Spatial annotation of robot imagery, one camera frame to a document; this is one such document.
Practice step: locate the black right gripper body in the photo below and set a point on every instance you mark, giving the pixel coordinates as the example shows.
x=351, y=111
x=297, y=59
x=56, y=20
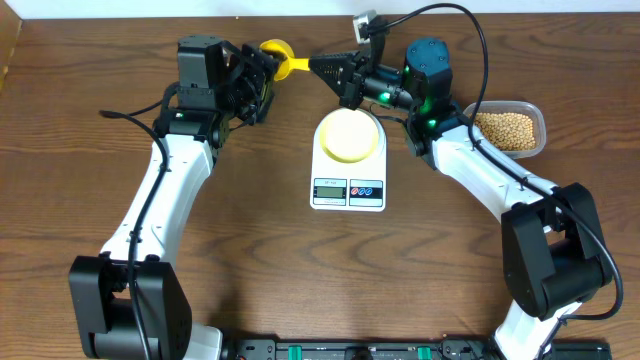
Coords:
x=352, y=97

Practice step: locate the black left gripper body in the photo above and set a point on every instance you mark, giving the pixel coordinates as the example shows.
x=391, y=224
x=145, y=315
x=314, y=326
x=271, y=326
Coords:
x=246, y=90

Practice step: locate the yellow measuring scoop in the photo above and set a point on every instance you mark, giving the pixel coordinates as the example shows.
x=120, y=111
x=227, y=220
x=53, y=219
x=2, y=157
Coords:
x=284, y=54

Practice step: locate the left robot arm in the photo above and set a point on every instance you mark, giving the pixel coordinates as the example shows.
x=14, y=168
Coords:
x=128, y=301

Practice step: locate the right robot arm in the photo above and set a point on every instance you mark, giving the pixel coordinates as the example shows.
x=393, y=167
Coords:
x=554, y=256

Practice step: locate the yellow bowl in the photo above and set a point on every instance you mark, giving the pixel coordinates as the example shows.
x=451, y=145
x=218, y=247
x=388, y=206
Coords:
x=348, y=136

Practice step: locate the white kitchen scale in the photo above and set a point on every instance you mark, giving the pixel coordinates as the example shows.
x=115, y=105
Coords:
x=357, y=186

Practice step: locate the pile of soybeans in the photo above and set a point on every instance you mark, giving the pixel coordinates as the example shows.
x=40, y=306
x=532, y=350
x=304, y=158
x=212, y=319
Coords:
x=507, y=131

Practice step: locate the clear plastic container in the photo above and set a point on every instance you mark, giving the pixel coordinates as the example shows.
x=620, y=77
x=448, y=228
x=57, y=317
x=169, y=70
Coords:
x=520, y=107

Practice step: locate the cardboard side panel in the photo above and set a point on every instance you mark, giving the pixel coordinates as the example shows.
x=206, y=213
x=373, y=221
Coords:
x=10, y=29

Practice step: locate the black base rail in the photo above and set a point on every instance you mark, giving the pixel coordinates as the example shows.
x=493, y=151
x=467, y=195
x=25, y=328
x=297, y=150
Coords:
x=269, y=349

